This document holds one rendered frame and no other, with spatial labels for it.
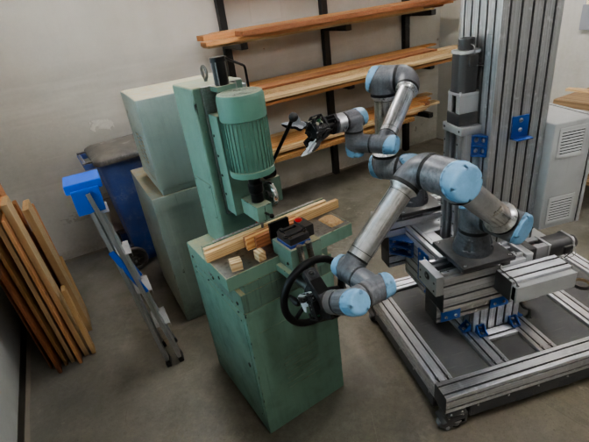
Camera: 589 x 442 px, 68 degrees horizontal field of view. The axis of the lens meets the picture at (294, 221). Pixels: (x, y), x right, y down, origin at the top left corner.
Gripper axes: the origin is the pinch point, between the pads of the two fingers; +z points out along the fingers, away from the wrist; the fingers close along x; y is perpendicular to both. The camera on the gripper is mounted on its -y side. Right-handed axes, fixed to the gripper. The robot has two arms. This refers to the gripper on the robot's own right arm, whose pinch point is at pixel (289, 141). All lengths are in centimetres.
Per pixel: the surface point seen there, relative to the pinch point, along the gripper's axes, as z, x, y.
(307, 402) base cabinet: 14, 91, -87
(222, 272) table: 38, 28, -29
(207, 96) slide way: 18.1, -31.6, -4.9
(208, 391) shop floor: 48, 63, -120
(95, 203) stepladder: 65, -35, -67
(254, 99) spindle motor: 11.2, -13.2, 12.3
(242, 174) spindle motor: 19.6, 2.3, -9.2
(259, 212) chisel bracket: 15.5, 14.0, -22.1
